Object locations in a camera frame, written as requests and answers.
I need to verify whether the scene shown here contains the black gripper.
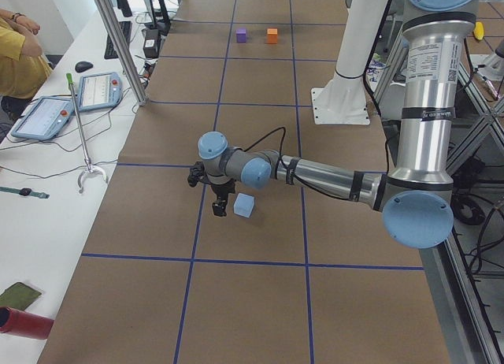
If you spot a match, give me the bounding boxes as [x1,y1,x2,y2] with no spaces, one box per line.
[211,180,235,217]

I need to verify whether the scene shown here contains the light blue foam block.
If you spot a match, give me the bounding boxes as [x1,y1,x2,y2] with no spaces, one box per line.
[233,193,255,218]

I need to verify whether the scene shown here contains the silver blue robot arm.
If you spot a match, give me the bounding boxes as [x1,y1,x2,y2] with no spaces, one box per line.
[187,0,479,249]

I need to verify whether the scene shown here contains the purple foam block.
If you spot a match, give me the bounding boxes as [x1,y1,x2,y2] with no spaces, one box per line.
[235,28,247,43]

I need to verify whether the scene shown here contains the orange foam block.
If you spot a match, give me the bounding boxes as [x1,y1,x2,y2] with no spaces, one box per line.
[266,28,278,45]

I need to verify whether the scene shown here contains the far blue teach pendant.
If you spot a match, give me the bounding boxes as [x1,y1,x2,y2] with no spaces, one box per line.
[77,72,122,112]

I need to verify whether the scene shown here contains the blue teach pendant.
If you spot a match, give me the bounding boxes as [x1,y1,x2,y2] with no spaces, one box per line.
[77,72,122,112]
[11,97,74,140]

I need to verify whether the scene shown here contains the black power adapter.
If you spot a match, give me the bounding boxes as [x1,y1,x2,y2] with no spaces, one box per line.
[143,28,161,59]

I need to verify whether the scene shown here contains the black keyboard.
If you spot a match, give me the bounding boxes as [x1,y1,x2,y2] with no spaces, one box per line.
[103,20,132,61]

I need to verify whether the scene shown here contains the near blue teach pendant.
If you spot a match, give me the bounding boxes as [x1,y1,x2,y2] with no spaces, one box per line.
[11,97,74,140]

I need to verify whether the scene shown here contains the green band smartwatch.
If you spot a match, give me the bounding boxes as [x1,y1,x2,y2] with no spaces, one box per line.
[0,186,50,199]

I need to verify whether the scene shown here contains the black computer mouse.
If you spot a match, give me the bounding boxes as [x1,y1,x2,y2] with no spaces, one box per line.
[74,61,94,73]

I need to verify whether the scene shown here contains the metal reacher grabber tool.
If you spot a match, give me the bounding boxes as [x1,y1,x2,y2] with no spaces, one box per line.
[66,72,109,194]

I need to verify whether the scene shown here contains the red cylinder bottle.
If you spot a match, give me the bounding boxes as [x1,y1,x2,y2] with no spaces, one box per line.
[1,306,54,340]

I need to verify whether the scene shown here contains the person in yellow shirt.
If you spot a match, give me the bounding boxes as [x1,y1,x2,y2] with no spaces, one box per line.
[1,9,52,121]

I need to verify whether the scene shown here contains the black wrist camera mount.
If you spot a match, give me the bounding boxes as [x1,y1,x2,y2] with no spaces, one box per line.
[187,162,210,188]

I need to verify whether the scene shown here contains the white pedestal column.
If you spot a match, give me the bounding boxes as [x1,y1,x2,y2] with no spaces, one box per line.
[311,0,389,125]

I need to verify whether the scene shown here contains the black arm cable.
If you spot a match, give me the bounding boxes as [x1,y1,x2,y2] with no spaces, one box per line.
[242,126,395,191]

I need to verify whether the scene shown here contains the aluminium frame post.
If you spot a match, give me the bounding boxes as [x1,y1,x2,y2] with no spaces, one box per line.
[94,0,147,106]

